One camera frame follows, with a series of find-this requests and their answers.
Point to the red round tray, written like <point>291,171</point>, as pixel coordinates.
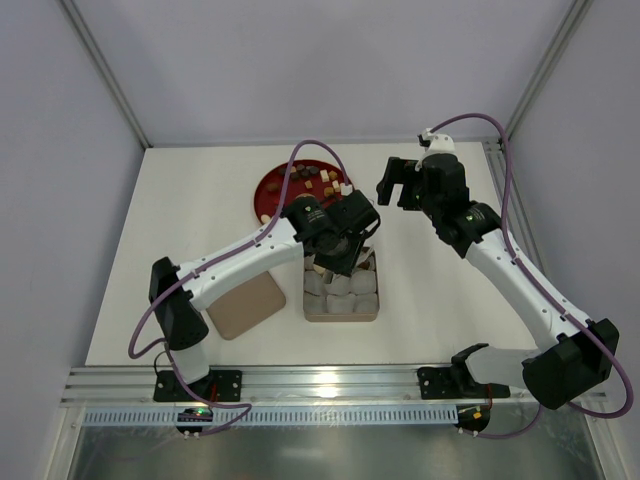
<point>304,181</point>

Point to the slotted cable duct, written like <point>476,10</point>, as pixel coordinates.
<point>268,416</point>

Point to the aluminium rail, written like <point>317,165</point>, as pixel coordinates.
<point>271,385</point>

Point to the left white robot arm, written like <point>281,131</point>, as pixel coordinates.
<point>179,293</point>

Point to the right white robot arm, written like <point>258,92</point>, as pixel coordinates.
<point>573,353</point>

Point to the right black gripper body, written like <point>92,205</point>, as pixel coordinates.
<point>401,182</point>

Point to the frame post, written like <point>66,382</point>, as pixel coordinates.
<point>550,59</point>
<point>88,42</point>

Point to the right frame post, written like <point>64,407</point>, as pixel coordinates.
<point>550,59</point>

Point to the gold square tin lid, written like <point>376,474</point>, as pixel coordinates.
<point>246,306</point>

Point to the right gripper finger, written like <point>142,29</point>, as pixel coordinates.
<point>409,197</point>
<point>393,175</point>

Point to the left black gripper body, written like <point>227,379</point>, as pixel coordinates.
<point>343,259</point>

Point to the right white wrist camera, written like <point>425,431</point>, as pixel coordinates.
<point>434,143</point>

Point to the left frame post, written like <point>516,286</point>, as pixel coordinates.
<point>88,42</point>

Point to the gold square tin box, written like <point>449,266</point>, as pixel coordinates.
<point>352,298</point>

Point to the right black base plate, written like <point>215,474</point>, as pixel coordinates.
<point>454,383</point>

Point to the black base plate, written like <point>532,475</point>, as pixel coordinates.
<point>197,385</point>
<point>454,383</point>

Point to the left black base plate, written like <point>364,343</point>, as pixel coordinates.
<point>197,385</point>

